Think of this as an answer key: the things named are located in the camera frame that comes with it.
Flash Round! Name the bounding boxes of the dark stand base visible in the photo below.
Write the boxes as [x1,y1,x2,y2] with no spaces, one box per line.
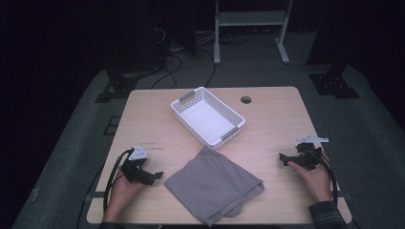
[308,63,361,100]
[95,71,139,104]

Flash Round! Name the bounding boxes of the white metal stand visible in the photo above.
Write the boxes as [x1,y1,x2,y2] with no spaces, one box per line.
[213,0,294,66]

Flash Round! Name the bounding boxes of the person's right hand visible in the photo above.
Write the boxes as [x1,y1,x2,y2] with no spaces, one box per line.
[288,152,332,203]

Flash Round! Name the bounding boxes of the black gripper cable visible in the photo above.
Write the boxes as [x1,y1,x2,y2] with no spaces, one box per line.
[102,148,135,214]
[304,148,339,208]

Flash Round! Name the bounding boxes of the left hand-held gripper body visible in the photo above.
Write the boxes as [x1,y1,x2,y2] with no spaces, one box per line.
[120,145,157,186]

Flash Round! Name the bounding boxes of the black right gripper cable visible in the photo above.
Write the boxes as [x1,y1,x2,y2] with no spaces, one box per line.
[304,148,339,208]

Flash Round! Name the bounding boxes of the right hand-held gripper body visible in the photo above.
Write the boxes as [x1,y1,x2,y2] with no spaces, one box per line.
[294,135,330,170]

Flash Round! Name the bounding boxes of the black floor cables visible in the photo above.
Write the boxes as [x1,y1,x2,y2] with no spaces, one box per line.
[149,27,252,91]

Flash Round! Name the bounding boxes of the white perforated plastic basket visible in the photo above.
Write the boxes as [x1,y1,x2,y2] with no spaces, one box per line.
[170,86,246,152]

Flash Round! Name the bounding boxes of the person's left hand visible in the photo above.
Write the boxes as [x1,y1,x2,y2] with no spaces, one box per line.
[102,165,151,223]

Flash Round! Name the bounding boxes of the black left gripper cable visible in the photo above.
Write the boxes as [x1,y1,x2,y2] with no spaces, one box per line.
[102,148,135,214]

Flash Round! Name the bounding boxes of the grey cloth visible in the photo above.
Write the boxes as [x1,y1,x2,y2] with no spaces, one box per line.
[163,145,266,227]

